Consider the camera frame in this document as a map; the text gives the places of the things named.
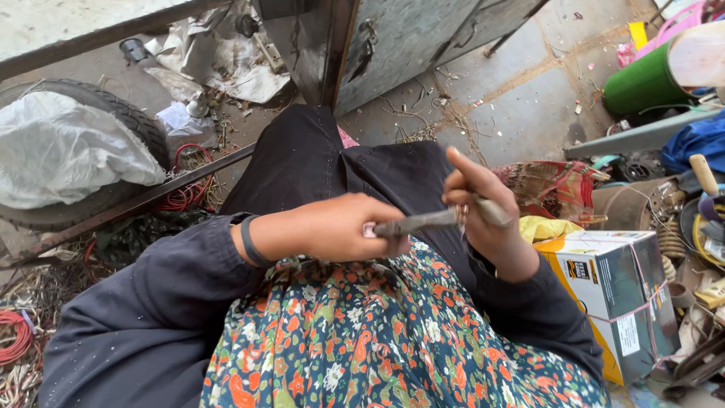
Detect blue cloth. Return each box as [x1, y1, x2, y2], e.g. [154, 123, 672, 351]
[661, 110, 725, 174]

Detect black rubber tyre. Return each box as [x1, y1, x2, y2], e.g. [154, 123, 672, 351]
[0, 79, 170, 232]

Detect red wire coil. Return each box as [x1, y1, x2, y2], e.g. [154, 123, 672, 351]
[0, 310, 36, 367]

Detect white woven sack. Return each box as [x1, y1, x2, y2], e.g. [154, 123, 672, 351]
[0, 91, 167, 210]

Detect person's right hand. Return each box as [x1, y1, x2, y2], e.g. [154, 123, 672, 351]
[441, 146, 540, 284]

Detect grey metal cabinet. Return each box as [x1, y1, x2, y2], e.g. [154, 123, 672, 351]
[254, 0, 550, 118]

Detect rusty metal bar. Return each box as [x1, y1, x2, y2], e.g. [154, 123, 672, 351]
[16, 143, 257, 263]

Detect black plastic cap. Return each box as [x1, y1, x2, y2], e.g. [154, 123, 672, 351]
[119, 38, 149, 63]

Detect crumpled white plastic sheet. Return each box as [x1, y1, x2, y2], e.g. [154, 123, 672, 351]
[144, 0, 291, 105]

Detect pile of stripped wires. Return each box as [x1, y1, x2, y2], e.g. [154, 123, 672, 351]
[0, 238, 117, 408]

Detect red patterned cloth bag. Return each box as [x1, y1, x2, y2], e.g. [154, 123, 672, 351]
[493, 161, 611, 227]

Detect yellow cloth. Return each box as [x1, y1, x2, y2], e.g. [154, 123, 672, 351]
[519, 215, 584, 244]

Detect green plastic cylinder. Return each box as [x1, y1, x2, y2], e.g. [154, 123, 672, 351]
[602, 41, 694, 117]

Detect grey and yellow cardboard box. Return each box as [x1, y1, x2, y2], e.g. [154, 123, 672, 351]
[534, 229, 682, 387]

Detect grey metal hand tool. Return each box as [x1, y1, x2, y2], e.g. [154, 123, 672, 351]
[362, 195, 514, 239]

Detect black wrist bangle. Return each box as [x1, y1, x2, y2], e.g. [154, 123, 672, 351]
[239, 214, 276, 269]

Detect heap of scrap metal parts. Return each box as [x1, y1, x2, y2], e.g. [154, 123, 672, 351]
[589, 153, 725, 403]

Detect person's left hand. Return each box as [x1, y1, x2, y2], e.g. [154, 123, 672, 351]
[290, 193, 411, 263]

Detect grey metal channel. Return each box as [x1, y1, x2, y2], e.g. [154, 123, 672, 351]
[564, 105, 723, 160]

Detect wooden tool handle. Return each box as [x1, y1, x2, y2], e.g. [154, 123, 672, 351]
[689, 153, 720, 197]

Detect tangled red wires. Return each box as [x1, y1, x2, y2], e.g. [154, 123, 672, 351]
[156, 143, 219, 213]

